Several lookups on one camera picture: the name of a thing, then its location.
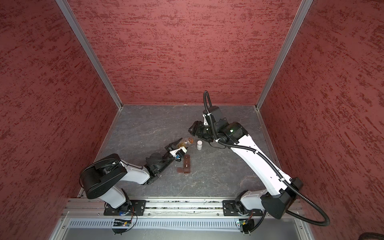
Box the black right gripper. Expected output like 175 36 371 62
189 120 220 142

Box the clear pill bottle gold lid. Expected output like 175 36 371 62
178 137 194 148

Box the red weekly pill organizer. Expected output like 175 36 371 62
177 155 191 174

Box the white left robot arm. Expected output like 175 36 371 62
79 139 188 212

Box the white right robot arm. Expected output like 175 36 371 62
218 122 304 219

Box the small white pill bottle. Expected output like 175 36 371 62
197 141 203 151

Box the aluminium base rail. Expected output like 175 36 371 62
61 197 304 218

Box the white slotted cable duct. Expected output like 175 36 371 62
68 219 240 231

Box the aluminium corner post left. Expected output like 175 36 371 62
56 0 124 111

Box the aluminium corner post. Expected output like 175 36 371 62
256 0 313 112
56 0 124 111

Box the black corrugated cable conduit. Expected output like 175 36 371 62
203 90 331 227

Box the aluminium corner post right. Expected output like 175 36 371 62
256 0 313 112

